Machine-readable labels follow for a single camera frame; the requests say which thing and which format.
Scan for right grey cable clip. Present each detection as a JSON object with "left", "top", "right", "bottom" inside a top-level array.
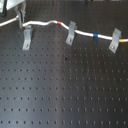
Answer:
[{"left": 109, "top": 28, "right": 121, "bottom": 53}]

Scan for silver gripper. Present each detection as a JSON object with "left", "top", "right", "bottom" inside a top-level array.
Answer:
[{"left": 6, "top": 0, "right": 26, "bottom": 28}]

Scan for grey cable clip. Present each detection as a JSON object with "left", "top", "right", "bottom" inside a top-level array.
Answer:
[
  {"left": 23, "top": 25, "right": 33, "bottom": 50},
  {"left": 66, "top": 21, "right": 77, "bottom": 45},
  {"left": 109, "top": 28, "right": 121, "bottom": 53}
]

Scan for middle grey cable clip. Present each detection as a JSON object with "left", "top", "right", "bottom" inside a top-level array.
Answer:
[{"left": 66, "top": 21, "right": 77, "bottom": 45}]

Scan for white cable with coloured bands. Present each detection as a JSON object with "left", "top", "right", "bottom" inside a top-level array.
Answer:
[{"left": 0, "top": 18, "right": 128, "bottom": 43}]

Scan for left grey cable clip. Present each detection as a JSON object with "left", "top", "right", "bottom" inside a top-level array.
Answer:
[{"left": 23, "top": 25, "right": 33, "bottom": 50}]

